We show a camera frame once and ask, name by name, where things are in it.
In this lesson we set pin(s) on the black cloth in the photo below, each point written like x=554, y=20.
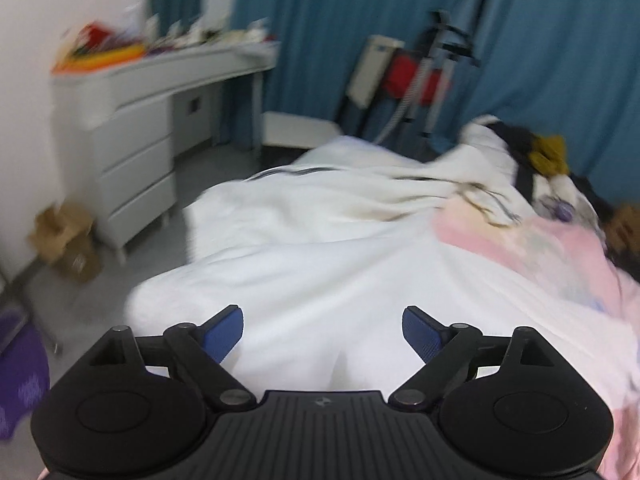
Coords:
x=517, y=142

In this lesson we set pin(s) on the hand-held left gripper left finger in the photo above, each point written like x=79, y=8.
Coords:
x=226, y=334

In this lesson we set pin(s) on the pile of desk clutter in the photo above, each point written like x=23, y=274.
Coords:
x=115, y=42

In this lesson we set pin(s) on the brown cloth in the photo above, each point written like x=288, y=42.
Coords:
x=624, y=230

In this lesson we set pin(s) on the blue curtain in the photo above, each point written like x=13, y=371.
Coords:
x=320, y=35

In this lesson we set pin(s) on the cardboard box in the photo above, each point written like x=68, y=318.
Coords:
x=65, y=240

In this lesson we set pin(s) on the white low box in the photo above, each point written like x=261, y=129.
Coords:
x=300, y=130

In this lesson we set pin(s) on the grey metal stand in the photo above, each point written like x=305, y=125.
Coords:
x=445, y=45

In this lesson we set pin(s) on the white dresser desk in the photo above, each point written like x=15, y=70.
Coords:
x=135, y=125

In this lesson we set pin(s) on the pink garment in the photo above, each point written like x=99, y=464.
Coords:
x=530, y=247

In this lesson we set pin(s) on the white bed blanket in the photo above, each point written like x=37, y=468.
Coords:
x=310, y=270

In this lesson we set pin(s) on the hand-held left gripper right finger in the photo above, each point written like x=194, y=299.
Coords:
x=419, y=334

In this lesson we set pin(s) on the mustard yellow cloth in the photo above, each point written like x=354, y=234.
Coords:
x=549, y=155

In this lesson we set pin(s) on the purple patterned cloth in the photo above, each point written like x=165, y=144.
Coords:
x=22, y=380

